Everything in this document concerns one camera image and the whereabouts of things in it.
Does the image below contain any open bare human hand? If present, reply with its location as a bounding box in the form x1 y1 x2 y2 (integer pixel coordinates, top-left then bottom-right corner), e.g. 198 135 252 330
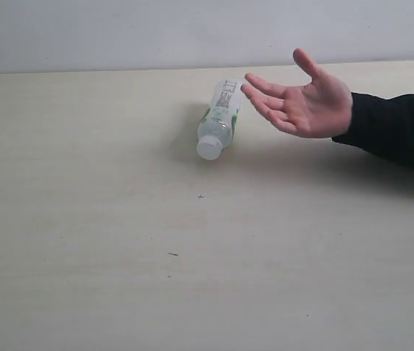
241 48 353 139

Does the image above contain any white capped green label bottle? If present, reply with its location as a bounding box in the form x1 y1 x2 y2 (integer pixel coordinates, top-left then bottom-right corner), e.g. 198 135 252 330
197 79 246 161

